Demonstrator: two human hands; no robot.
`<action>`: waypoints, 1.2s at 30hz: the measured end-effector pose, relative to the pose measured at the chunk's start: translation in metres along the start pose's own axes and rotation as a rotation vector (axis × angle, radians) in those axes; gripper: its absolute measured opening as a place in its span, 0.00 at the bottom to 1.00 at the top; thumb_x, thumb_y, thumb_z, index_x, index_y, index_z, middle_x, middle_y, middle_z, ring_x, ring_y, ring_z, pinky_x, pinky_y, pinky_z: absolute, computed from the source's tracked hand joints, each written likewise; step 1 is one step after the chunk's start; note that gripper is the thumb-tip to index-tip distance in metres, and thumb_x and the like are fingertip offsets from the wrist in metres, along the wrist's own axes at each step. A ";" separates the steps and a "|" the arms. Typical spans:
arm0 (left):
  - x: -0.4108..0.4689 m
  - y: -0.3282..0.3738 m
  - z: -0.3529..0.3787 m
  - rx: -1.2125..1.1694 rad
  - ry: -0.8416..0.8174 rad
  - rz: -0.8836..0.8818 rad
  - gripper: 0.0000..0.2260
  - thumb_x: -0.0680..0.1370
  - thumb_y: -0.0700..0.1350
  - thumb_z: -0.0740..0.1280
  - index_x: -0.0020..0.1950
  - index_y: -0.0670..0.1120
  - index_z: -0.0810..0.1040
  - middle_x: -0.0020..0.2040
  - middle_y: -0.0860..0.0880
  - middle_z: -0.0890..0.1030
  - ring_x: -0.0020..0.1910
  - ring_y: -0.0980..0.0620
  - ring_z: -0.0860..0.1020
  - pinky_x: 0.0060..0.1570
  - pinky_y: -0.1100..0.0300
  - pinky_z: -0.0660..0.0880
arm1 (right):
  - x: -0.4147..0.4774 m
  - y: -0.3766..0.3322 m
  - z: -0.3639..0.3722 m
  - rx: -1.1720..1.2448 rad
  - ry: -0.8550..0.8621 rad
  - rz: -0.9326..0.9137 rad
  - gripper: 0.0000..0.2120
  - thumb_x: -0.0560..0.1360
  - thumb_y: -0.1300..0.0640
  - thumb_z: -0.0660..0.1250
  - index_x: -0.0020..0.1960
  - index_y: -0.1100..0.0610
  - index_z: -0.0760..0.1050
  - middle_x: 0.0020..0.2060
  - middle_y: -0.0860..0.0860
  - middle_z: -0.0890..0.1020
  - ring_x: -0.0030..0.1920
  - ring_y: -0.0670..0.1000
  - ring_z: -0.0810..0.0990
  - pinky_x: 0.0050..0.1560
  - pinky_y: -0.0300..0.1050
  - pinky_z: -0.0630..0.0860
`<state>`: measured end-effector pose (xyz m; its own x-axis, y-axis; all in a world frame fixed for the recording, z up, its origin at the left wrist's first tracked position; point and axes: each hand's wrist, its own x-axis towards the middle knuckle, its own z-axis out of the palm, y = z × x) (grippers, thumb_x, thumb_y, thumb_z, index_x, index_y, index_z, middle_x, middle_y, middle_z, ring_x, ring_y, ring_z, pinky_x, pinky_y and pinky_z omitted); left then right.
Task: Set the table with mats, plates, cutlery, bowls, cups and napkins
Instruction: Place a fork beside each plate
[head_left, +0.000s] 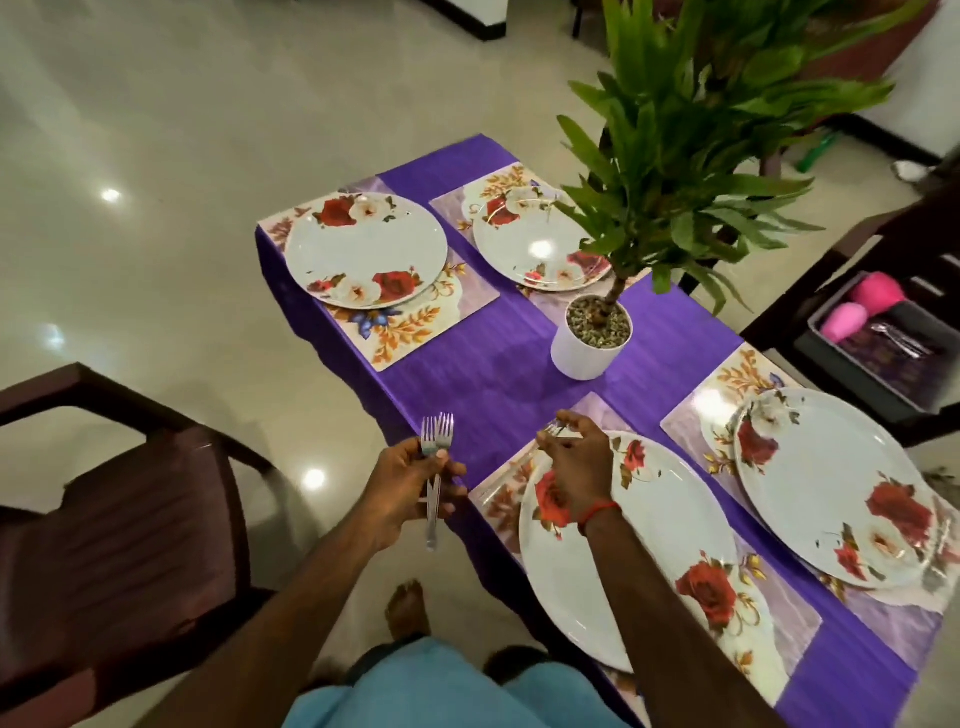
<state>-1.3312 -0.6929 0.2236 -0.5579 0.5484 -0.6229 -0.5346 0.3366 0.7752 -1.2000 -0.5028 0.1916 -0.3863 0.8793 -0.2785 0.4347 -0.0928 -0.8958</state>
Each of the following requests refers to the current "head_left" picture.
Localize person's left hand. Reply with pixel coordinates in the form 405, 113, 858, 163
348, 435, 470, 554

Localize person's right hand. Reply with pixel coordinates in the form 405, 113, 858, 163
535, 409, 620, 524

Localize white floral plate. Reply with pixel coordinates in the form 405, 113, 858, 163
517, 430, 786, 707
730, 387, 944, 590
283, 190, 450, 312
472, 183, 617, 294

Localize grey plastic tray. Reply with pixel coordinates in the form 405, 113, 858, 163
805, 270, 960, 419

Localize person's right forearm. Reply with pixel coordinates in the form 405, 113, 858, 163
582, 507, 789, 728

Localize person's left forearm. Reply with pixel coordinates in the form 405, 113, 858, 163
135, 517, 399, 728

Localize person's left foot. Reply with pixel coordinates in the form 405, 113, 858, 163
384, 580, 431, 644

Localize purple tablecloth table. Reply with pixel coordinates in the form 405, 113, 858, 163
252, 135, 947, 728

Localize person's dark trousers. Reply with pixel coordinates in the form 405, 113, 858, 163
483, 645, 549, 684

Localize person's teal t-shirt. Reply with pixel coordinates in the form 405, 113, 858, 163
282, 637, 632, 728

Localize red wrist thread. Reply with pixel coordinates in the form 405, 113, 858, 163
576, 498, 624, 536

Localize green plant in white pot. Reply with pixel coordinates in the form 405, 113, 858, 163
550, 0, 932, 383

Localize brown plastic chair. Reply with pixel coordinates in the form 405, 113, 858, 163
742, 150, 960, 452
0, 363, 282, 719

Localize green bottle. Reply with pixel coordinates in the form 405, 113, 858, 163
795, 132, 839, 174

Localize red-brown sofa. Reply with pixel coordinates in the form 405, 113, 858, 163
780, 0, 944, 89

